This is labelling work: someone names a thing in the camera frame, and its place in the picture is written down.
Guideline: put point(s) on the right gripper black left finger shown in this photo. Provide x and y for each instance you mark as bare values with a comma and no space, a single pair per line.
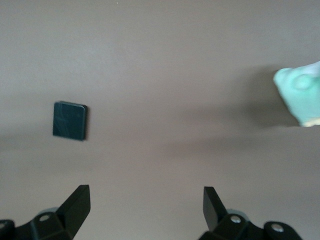
73,210

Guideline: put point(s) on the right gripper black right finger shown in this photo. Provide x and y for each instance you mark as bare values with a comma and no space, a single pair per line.
213,211

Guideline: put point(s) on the black square pad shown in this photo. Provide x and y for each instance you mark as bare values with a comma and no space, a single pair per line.
68,121

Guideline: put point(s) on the mint green soft object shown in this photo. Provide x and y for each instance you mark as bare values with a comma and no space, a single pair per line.
300,100

